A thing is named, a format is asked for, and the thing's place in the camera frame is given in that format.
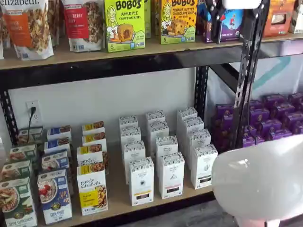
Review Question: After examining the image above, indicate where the perforated black side upright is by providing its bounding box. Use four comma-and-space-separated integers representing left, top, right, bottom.
0, 89, 19, 145

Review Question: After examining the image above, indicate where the white snack box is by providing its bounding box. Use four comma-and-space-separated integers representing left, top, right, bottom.
290, 0, 303, 34

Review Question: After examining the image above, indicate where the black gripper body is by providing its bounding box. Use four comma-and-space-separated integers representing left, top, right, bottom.
205, 0, 225, 19

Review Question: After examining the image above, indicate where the upper wooden shelf board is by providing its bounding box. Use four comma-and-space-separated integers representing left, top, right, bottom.
0, 35, 245, 70

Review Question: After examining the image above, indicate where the black shelf side beam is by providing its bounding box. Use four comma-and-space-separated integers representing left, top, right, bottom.
209, 63, 239, 94

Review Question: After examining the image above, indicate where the red label granola bag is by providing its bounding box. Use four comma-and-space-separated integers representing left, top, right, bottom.
62, 0, 106, 52

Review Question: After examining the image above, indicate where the purple Z Bar box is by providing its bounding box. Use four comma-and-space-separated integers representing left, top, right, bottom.
201, 0, 244, 44

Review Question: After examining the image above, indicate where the white wall outlet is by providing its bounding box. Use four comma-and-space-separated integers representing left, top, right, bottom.
25, 100, 41, 124

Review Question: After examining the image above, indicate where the dark purple bar box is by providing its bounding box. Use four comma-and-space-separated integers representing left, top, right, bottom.
196, 0, 207, 36

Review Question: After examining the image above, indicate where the yellow Bobo's peanut butter box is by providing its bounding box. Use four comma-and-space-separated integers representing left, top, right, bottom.
160, 0, 198, 45

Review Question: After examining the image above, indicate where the orange label granola bag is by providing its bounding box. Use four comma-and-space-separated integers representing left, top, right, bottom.
1, 0, 55, 60

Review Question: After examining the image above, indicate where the clear window granola bag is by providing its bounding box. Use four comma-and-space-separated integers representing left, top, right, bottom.
47, 0, 60, 47

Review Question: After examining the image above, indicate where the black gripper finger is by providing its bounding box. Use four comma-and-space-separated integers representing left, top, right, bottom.
211, 16, 223, 44

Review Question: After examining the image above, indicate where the lower wooden shelf board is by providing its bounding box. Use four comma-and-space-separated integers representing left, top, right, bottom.
35, 132, 216, 227

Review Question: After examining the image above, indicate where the orange snack box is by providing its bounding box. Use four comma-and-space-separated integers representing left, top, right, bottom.
263, 0, 296, 38

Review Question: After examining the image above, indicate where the upper black shelf beam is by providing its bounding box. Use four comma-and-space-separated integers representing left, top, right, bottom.
0, 44, 245, 92

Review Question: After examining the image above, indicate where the yellow Purely Elizabeth box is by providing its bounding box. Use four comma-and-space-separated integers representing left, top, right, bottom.
76, 143, 105, 166
81, 131, 107, 148
76, 163, 109, 216
81, 121, 106, 136

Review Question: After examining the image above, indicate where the green oatmeal box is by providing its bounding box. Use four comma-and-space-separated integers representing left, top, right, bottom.
9, 143, 38, 163
0, 177, 39, 227
18, 126, 45, 145
0, 160, 33, 182

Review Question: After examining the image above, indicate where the blue flax oatmeal box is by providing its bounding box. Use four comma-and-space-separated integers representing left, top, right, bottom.
44, 137, 71, 154
37, 168, 73, 225
46, 125, 72, 142
41, 149, 70, 173

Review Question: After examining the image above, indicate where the white granola bag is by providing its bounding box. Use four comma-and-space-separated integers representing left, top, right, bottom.
0, 9, 11, 60

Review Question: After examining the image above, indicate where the neighbouring black shelf beam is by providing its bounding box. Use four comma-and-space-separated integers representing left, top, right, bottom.
257, 39, 303, 59

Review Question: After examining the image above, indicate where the neighbouring wooden shelf board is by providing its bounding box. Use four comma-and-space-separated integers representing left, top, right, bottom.
261, 32, 303, 43

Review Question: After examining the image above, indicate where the black plug with cable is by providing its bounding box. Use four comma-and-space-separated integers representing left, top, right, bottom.
27, 106, 37, 143

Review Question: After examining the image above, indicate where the green Bobo's apple pie box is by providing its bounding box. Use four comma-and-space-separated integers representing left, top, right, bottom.
104, 0, 146, 53

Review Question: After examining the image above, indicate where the purple cookie box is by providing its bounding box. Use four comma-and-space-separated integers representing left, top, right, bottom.
263, 94, 286, 107
211, 129, 235, 152
215, 104, 236, 118
249, 108, 271, 126
248, 100, 264, 112
292, 121, 303, 135
287, 92, 303, 105
271, 102, 296, 119
242, 125, 258, 138
282, 111, 303, 129
212, 115, 235, 131
242, 135, 265, 148
268, 128, 292, 141
258, 119, 283, 136

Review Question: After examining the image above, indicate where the perforated black corner upright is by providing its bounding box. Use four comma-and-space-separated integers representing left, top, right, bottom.
233, 0, 271, 112

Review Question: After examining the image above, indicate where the lower black shelf beam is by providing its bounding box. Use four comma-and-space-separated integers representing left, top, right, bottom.
68, 191, 216, 227

